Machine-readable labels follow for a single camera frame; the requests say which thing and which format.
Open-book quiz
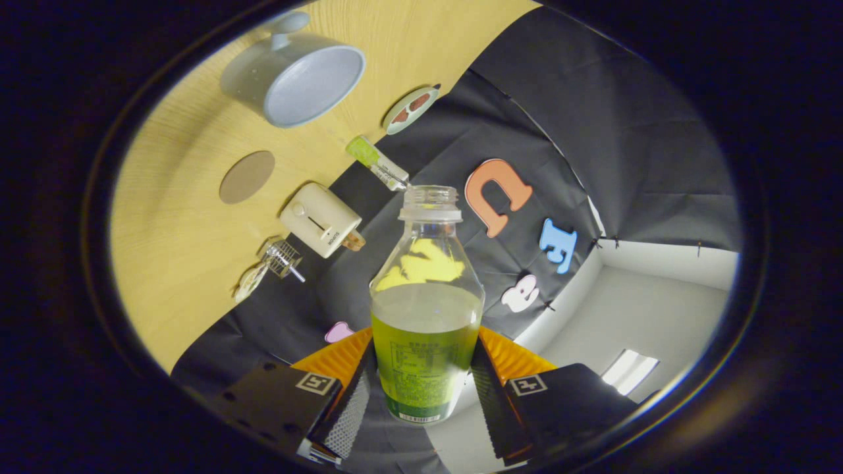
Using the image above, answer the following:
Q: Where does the white cup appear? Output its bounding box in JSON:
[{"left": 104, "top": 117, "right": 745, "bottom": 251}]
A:
[{"left": 220, "top": 11, "right": 366, "bottom": 129}]

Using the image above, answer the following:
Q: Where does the small green drink bottle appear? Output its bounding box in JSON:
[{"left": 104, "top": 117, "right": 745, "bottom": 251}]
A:
[{"left": 346, "top": 135, "right": 412, "bottom": 193}]

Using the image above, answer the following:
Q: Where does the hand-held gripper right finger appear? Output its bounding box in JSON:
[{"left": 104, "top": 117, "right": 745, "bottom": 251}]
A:
[{"left": 469, "top": 326, "right": 638, "bottom": 465}]

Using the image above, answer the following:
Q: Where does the ceiling light panel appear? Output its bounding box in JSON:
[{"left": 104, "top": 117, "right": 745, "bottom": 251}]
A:
[{"left": 601, "top": 349, "right": 659, "bottom": 396}]

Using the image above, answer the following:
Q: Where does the white toaster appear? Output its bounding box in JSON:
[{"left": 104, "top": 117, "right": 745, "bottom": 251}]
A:
[{"left": 279, "top": 182, "right": 363, "bottom": 259}]

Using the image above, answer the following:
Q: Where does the wire mesh pen holder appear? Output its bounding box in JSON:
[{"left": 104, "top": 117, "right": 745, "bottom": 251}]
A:
[{"left": 262, "top": 240, "right": 295, "bottom": 278}]

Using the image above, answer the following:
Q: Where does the green label juice bottle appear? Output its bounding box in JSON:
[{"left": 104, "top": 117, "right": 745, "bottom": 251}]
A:
[{"left": 369, "top": 185, "right": 486, "bottom": 424}]

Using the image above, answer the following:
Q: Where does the light green plate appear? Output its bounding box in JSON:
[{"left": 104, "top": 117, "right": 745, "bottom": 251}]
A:
[{"left": 383, "top": 84, "right": 441, "bottom": 136}]

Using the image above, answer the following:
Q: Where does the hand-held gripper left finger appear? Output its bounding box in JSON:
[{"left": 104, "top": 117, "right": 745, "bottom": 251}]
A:
[{"left": 198, "top": 327, "right": 378, "bottom": 468}]

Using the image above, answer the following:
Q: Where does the white divided sauce tray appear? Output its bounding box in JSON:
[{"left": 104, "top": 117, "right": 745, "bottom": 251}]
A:
[{"left": 233, "top": 262, "right": 269, "bottom": 303}]

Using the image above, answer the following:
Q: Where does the round brown coaster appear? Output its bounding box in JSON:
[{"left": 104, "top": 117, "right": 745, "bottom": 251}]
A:
[{"left": 219, "top": 150, "right": 276, "bottom": 205}]

